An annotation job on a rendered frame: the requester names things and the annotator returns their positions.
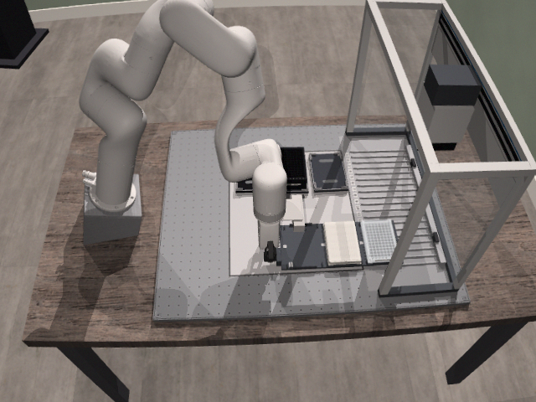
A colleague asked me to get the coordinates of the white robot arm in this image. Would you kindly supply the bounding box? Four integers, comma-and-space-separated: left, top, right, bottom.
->
79, 0, 305, 232

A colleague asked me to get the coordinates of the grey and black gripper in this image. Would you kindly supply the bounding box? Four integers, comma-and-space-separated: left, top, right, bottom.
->
258, 219, 281, 262

